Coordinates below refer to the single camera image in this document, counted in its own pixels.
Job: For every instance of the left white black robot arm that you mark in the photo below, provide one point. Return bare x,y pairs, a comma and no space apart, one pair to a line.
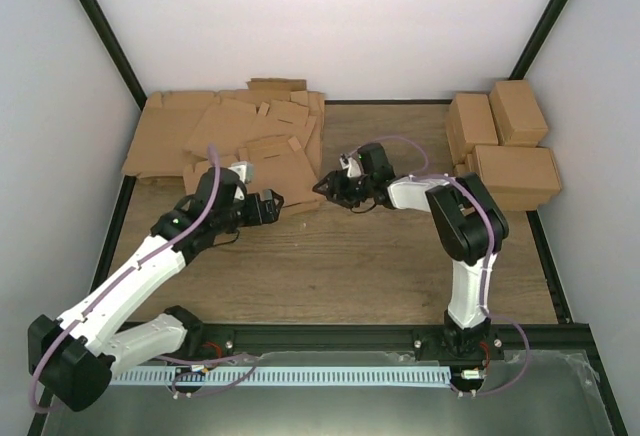
77,354

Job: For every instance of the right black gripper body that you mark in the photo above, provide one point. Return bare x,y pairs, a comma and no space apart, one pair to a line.
351,194

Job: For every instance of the left black frame post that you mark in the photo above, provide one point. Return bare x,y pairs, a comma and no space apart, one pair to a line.
111,44

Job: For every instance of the stack of flat cardboard sheets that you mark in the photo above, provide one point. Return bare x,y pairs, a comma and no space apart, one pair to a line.
176,127

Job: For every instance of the folded box back middle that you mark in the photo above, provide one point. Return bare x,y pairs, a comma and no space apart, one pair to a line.
468,123

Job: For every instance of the folded box front bottom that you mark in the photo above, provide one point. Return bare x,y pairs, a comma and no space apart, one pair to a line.
510,198

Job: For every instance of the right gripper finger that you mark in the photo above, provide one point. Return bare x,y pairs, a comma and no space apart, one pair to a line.
326,183
329,191

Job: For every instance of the cardboard box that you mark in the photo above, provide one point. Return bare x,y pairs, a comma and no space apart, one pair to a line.
280,164

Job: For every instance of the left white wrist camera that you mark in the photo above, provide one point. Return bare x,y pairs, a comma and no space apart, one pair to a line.
244,171

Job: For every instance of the folded box front top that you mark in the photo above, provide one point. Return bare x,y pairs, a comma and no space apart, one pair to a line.
532,156

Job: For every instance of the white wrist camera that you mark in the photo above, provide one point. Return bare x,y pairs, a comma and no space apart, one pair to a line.
244,171
350,166

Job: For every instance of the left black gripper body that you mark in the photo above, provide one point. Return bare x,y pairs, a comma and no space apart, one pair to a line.
251,218

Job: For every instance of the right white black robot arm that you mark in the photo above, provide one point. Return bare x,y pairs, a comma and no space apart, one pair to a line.
469,223

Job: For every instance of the black frame post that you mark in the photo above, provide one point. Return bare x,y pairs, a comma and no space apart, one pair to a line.
111,44
538,37

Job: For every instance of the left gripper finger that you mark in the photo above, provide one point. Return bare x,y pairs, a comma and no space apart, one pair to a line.
278,201
273,215

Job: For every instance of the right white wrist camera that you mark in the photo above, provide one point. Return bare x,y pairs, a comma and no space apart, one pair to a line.
350,166

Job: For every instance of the folded box back right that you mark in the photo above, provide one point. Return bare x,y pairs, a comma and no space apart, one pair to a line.
517,116

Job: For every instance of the light blue slotted cable duct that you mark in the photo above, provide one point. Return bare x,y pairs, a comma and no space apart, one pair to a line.
392,376

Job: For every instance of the right black frame post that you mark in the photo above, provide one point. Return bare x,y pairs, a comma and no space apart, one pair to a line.
538,37

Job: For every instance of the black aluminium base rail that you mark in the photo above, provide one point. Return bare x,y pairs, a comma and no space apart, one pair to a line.
425,342

